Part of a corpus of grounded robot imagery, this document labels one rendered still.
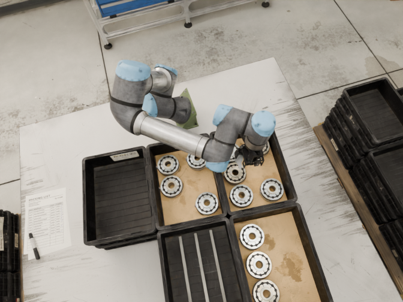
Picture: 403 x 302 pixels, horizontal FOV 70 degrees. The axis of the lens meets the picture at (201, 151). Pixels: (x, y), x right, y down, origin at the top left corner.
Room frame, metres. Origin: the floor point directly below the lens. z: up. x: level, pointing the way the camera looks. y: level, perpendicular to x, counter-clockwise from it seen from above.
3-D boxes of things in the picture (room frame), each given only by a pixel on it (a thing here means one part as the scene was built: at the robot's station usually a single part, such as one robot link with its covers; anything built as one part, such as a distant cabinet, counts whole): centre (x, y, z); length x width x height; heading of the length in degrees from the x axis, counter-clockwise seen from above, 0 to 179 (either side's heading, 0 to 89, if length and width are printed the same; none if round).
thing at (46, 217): (0.39, 0.83, 0.70); 0.33 x 0.23 x 0.01; 9
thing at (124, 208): (0.41, 0.39, 0.87); 0.40 x 0.30 x 0.11; 3
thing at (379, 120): (0.81, -1.10, 0.37); 0.40 x 0.30 x 0.45; 9
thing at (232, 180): (0.45, -0.14, 0.86); 0.10 x 0.10 x 0.01
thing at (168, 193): (0.43, 0.16, 0.86); 0.10 x 0.10 x 0.01
